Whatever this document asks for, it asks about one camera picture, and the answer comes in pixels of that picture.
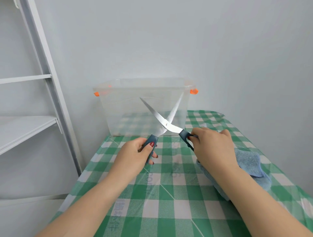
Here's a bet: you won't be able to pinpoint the person's right forearm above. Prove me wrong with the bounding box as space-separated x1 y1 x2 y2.
220 168 313 237

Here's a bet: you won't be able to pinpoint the blue microfibre cloth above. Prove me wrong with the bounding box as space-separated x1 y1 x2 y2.
196 148 272 202

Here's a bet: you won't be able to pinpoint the person's left hand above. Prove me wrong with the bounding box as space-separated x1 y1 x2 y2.
105 137 159 190

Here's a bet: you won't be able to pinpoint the person's right hand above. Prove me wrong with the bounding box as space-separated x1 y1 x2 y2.
187 127 241 182

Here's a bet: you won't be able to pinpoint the green white checkered tablecloth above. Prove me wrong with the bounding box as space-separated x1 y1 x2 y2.
50 110 313 237

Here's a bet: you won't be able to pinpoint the person's left forearm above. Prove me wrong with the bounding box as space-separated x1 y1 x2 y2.
35 174 127 237

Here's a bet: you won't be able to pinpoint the blue handled steel scissors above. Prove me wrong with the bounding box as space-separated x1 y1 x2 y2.
139 92 199 164

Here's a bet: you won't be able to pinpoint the clear plastic storage box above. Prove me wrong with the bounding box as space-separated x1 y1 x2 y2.
93 78 199 137

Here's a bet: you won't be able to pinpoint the white metal shelf rack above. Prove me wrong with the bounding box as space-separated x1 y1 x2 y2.
0 0 83 207

